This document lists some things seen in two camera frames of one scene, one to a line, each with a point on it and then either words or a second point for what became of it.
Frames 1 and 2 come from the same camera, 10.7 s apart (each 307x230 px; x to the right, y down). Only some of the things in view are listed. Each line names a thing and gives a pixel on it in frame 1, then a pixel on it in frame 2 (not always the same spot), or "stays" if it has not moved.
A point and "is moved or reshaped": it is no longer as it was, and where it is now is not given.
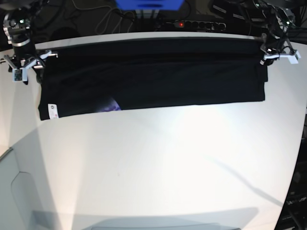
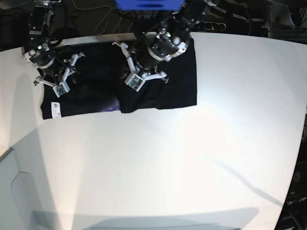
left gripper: x=26 y=56 to x=59 y=75
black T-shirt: x=78 y=77 is moved or reshaped
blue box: x=149 y=5 stays
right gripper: x=284 y=49 to x=147 y=74
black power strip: x=200 y=25 stays
